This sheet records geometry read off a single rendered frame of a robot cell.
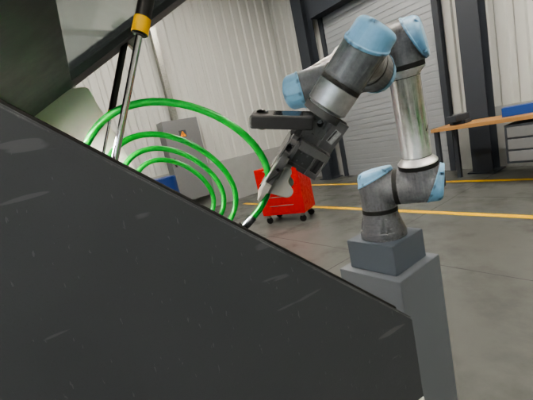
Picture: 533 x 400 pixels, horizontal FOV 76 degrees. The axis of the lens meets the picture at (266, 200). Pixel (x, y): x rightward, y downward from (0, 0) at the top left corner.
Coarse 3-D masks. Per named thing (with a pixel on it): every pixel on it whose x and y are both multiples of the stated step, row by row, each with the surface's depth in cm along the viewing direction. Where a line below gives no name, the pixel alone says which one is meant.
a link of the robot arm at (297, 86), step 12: (336, 48) 95; (324, 60) 77; (300, 72) 70; (312, 72) 68; (288, 84) 71; (300, 84) 69; (312, 84) 68; (288, 96) 71; (300, 96) 70; (300, 108) 74
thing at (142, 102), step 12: (120, 108) 63; (132, 108) 63; (192, 108) 64; (204, 108) 64; (108, 120) 63; (228, 120) 65; (96, 132) 64; (240, 132) 65; (252, 144) 66; (264, 156) 66; (264, 168) 67; (264, 204) 68
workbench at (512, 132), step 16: (512, 112) 452; (528, 112) 442; (448, 128) 496; (464, 128) 480; (512, 128) 436; (528, 128) 423; (512, 144) 441; (528, 144) 428; (512, 160) 446; (528, 160) 433
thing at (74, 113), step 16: (64, 96) 94; (80, 96) 95; (48, 112) 92; (64, 112) 94; (80, 112) 96; (96, 112) 97; (64, 128) 94; (80, 128) 96; (96, 144) 98; (112, 144) 100
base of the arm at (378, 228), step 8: (368, 216) 114; (376, 216) 112; (384, 216) 111; (392, 216) 111; (400, 216) 113; (368, 224) 114; (376, 224) 112; (384, 224) 111; (392, 224) 111; (400, 224) 112; (368, 232) 114; (376, 232) 112; (384, 232) 111; (392, 232) 110; (400, 232) 111; (368, 240) 114; (376, 240) 112; (384, 240) 111; (392, 240) 110
